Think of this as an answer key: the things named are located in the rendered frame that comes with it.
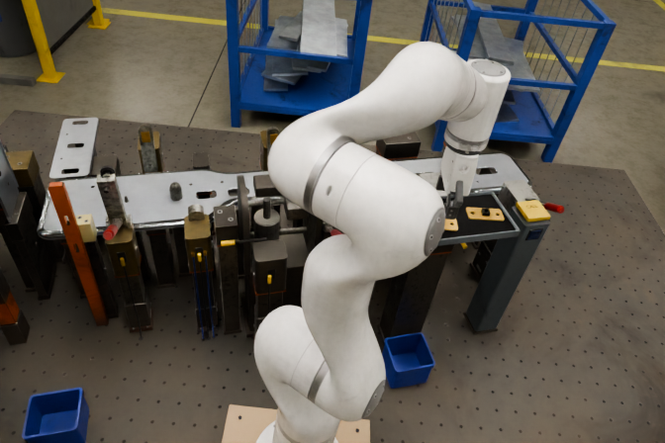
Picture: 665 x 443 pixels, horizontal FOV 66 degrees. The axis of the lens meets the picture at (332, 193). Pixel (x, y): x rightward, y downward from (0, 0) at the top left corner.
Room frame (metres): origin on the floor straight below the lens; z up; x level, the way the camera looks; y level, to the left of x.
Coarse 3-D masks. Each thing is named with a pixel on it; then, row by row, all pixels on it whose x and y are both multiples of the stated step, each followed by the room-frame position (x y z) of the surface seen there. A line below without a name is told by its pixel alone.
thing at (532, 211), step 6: (516, 204) 0.96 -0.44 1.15; (522, 204) 0.96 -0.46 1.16; (528, 204) 0.96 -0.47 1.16; (534, 204) 0.96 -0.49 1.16; (540, 204) 0.97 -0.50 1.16; (522, 210) 0.94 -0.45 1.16; (528, 210) 0.94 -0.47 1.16; (534, 210) 0.94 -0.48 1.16; (540, 210) 0.94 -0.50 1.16; (528, 216) 0.92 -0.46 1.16; (534, 216) 0.92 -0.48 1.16; (540, 216) 0.92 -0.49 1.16; (546, 216) 0.93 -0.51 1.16
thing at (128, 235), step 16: (112, 240) 0.78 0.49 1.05; (128, 240) 0.79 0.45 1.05; (112, 256) 0.77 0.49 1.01; (128, 256) 0.78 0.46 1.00; (128, 272) 0.78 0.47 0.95; (128, 288) 0.78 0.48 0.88; (144, 288) 0.84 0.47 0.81; (128, 304) 0.78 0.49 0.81; (144, 304) 0.79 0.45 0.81; (144, 320) 0.79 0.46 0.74
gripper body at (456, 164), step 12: (444, 156) 0.87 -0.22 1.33; (456, 156) 0.82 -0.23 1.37; (468, 156) 0.82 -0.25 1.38; (444, 168) 0.85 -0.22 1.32; (456, 168) 0.81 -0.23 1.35; (468, 168) 0.81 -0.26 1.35; (444, 180) 0.83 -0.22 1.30; (456, 180) 0.81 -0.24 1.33; (468, 180) 0.81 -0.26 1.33; (468, 192) 0.81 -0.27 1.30
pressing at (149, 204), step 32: (416, 160) 1.30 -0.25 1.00; (480, 160) 1.34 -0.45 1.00; (512, 160) 1.36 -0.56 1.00; (96, 192) 0.99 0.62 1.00; (128, 192) 1.00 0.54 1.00; (160, 192) 1.02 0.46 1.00; (192, 192) 1.03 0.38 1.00; (224, 192) 1.05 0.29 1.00; (96, 224) 0.87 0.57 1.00; (160, 224) 0.90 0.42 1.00
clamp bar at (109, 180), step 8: (104, 168) 0.84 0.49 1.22; (112, 168) 0.84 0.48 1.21; (104, 176) 0.82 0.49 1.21; (112, 176) 0.82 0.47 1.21; (104, 184) 0.80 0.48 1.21; (112, 184) 0.81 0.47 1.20; (104, 192) 0.79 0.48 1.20; (112, 192) 0.81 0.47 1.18; (104, 200) 0.81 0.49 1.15; (112, 200) 0.81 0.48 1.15; (120, 200) 0.82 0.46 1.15; (112, 208) 0.81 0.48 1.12; (120, 208) 0.82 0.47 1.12; (112, 216) 0.82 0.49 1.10; (120, 216) 0.82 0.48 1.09
